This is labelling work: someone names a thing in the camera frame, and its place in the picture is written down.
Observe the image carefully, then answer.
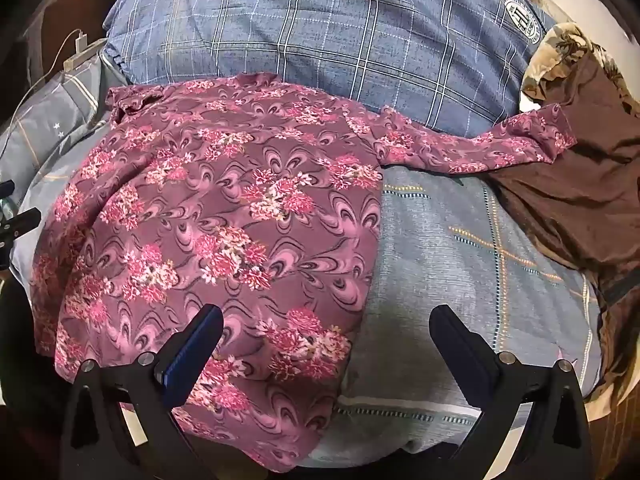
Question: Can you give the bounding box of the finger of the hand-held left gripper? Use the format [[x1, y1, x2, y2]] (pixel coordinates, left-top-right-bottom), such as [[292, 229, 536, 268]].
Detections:
[[0, 180, 42, 271]]

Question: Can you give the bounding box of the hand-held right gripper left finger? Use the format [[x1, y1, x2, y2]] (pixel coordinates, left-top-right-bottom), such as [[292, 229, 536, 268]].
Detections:
[[47, 304, 224, 480]]

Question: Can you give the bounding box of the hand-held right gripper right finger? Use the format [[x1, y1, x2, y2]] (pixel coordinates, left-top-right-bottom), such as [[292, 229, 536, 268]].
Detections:
[[428, 304, 596, 480]]

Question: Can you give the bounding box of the pink floral garment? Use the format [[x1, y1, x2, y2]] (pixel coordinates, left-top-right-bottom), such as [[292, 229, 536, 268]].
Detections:
[[30, 72, 578, 473]]

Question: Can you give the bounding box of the grey checked bedsheet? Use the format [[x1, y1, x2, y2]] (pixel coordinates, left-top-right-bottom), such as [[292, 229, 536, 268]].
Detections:
[[307, 165, 603, 466]]

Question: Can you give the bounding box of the grey checked quilt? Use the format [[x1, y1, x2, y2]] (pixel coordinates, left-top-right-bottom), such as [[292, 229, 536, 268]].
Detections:
[[0, 52, 131, 281]]

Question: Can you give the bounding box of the white charger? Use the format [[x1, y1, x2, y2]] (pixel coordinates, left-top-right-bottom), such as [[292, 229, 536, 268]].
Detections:
[[63, 31, 104, 72]]

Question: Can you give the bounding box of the brown floral-edged cloth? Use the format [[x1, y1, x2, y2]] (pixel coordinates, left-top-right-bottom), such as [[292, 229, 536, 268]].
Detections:
[[492, 22, 640, 401]]

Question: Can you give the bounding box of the blue plaid pillow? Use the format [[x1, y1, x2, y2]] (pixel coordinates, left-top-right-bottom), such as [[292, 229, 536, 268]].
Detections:
[[102, 0, 558, 133]]

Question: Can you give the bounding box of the white charger cable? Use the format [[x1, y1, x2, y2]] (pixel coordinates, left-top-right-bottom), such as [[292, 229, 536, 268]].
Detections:
[[0, 30, 88, 128]]

